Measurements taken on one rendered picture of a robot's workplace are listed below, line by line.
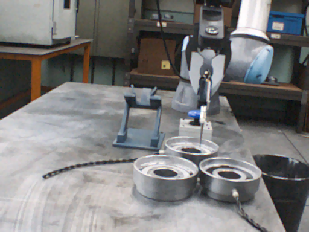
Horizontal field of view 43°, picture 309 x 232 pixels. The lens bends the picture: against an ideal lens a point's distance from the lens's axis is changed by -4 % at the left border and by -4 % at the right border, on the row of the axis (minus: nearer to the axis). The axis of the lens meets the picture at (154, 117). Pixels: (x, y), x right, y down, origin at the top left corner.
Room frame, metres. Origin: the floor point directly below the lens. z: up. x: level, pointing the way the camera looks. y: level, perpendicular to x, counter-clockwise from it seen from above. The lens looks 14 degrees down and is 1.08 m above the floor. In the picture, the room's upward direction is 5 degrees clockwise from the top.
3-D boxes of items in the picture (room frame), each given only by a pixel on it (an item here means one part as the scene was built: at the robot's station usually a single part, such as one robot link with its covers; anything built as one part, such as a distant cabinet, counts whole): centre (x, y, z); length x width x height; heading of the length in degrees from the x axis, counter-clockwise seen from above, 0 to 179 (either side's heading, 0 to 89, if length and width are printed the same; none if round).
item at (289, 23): (4.30, -1.17, 1.11); 0.52 x 0.38 x 0.22; 87
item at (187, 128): (0.89, -0.10, 0.82); 0.08 x 0.07 x 0.05; 177
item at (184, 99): (1.23, -0.13, 0.85); 0.15 x 0.15 x 0.10
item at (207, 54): (1.23, -0.13, 0.97); 0.13 x 0.12 x 0.14; 65
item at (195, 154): (0.74, -0.08, 0.82); 0.10 x 0.10 x 0.04
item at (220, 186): (0.63, -0.13, 0.82); 0.10 x 0.10 x 0.04
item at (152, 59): (4.34, 0.02, 0.64); 0.49 x 0.40 x 0.37; 92
